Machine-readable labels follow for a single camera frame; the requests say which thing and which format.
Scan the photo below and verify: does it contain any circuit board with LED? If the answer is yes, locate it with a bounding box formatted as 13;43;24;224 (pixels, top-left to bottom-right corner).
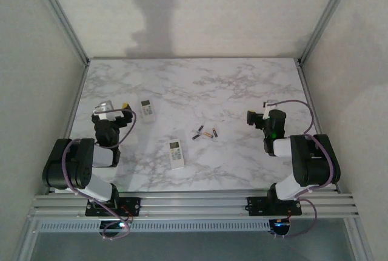
99;219;134;240
269;217;294;238

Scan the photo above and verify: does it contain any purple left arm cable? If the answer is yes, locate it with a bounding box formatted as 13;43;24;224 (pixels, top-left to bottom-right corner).
61;107;136;240

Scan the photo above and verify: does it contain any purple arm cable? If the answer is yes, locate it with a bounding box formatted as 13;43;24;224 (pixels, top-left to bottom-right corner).
266;99;340;239
61;107;136;240

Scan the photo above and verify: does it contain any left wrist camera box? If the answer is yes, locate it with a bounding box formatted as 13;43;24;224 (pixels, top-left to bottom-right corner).
93;100;115;120

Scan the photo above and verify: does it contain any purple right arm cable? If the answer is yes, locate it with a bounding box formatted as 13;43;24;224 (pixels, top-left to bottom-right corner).
266;99;340;239

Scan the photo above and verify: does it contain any aluminium table side rail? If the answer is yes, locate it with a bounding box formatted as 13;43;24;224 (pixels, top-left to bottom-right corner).
62;60;90;140
295;60;340;194

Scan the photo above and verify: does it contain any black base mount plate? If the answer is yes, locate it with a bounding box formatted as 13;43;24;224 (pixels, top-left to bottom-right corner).
85;197;142;217
247;196;303;216

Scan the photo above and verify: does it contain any aluminium mounting rail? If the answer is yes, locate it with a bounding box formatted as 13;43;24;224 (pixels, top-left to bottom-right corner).
28;192;360;220

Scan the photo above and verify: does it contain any aluminium frame post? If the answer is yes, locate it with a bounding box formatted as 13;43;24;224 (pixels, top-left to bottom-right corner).
296;0;360;67
30;0;91;67

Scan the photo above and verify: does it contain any grey slotted cable duct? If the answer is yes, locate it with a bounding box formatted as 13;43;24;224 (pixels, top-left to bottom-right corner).
39;220;270;233

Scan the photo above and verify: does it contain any aluminium frame leg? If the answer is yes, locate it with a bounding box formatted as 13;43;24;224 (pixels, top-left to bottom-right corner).
345;217;375;261
13;217;40;261

